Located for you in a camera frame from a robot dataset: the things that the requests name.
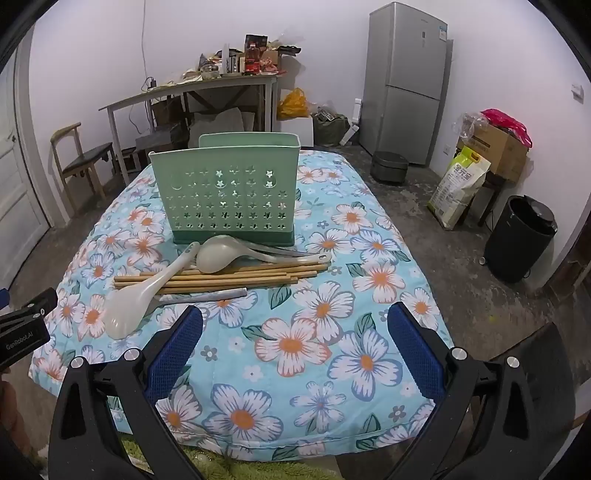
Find green bag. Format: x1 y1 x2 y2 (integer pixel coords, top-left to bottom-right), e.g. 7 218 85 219
311 108 352 148

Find pale green soup spoon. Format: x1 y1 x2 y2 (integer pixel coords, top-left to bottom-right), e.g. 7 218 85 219
196 236 332 285

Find rice bag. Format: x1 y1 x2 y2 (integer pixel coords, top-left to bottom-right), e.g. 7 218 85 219
427 145 492 230

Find green plastic utensil holder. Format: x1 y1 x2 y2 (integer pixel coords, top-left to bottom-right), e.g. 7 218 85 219
148 132 302 245

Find pile of food packages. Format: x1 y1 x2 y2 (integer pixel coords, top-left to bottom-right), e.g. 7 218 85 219
182 34 303 81

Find wooden chair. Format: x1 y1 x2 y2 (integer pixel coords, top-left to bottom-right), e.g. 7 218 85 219
50 122 116 204

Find yellow plastic bag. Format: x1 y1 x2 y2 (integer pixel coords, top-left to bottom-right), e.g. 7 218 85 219
277 88 309 121

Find wooden table with white legs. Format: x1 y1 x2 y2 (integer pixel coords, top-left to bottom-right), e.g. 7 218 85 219
99 74 279 185

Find grey refrigerator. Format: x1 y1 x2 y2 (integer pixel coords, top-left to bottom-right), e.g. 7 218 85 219
360 2 455 167

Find black trash bin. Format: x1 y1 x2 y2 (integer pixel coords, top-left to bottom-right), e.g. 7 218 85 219
484 195 558 283

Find red-label oil bottle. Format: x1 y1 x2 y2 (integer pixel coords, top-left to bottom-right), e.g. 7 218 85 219
245 34 265 75

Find wooden stool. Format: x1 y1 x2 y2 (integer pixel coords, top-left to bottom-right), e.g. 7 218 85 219
478 174 509 228

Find metal spoon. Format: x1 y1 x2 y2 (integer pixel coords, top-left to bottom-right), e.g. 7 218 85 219
154 287 249 305

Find pink plastic bag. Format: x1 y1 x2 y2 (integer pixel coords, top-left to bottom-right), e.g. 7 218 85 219
480 108 533 148

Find floral blue blanket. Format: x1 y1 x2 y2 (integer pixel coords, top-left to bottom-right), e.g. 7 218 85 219
28 148 455 462

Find brown cardboard box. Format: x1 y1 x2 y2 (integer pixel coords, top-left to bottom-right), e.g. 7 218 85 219
151 95 186 126

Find white door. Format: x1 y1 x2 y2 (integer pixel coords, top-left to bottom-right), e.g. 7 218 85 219
0 46 51 273

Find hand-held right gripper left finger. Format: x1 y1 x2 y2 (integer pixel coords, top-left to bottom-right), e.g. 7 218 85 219
47 305 205 480

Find white plastic spoon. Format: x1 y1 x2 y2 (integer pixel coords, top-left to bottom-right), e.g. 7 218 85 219
102 241 201 340

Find grey-green plastic spoon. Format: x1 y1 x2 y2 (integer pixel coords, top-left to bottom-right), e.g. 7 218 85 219
217 234 319 258

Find white box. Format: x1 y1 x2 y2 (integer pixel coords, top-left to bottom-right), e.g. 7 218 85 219
276 115 315 148

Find bundle of bamboo chopsticks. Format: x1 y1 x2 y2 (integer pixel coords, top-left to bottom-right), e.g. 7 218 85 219
113 261 331 296

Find white sack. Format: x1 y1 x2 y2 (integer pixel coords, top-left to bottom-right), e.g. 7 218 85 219
189 108 256 148

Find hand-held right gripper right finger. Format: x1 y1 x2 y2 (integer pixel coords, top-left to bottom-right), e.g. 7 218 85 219
386 301 542 480

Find black rice cooker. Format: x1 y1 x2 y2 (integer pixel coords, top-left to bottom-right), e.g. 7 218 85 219
372 151 410 185

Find clear plastic bag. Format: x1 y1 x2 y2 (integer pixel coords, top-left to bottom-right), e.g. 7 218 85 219
455 112 490 139

